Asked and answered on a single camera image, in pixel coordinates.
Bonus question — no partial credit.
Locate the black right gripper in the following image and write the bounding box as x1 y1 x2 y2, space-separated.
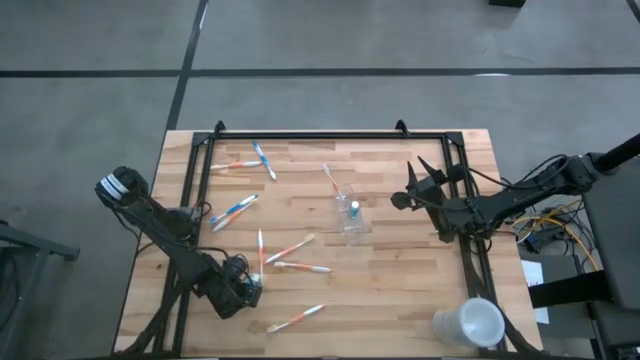
390 155 467 212

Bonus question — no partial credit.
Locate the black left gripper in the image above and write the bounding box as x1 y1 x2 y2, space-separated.
209 252 264 321

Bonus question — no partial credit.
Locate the orange and white toothbrush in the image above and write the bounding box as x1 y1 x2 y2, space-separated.
321 162 349 201
265 303 327 335
209 159 263 172
262 235 318 261
256 228 266 281
211 198 260 234
273 260 335 274

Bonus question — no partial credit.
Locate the clear acrylic organizer holder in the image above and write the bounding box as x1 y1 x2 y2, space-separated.
331 183 372 236

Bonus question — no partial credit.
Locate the blue and white toothbrush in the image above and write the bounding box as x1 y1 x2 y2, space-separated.
251 140 278 182
208 193 260 225

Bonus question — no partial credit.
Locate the blue electronics device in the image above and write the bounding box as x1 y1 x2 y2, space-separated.
524 232 551 254

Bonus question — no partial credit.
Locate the white paper sheet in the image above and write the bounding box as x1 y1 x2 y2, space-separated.
521 258 550 325

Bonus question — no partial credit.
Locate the white plastic cup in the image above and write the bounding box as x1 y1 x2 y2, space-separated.
432 297 506 350

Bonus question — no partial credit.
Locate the black pole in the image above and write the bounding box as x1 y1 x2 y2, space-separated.
593 132 640 175

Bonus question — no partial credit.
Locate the dark grey cart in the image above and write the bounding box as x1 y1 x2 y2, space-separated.
529 149 640 360

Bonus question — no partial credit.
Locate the grey metal stand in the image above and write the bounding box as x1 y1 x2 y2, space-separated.
0 219 81 360

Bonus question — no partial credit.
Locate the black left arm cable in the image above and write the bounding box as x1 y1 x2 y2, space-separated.
192 199 251 274

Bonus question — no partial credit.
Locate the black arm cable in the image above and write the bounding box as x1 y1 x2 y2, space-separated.
192 199 251 274
467 153 571 194

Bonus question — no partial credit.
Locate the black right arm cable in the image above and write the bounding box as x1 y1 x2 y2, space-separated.
467 153 571 194

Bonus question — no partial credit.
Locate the black aluminium table frame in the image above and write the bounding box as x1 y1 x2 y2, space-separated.
117 119 541 357

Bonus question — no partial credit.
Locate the yellow cable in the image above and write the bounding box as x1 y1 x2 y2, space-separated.
512 199 601 274

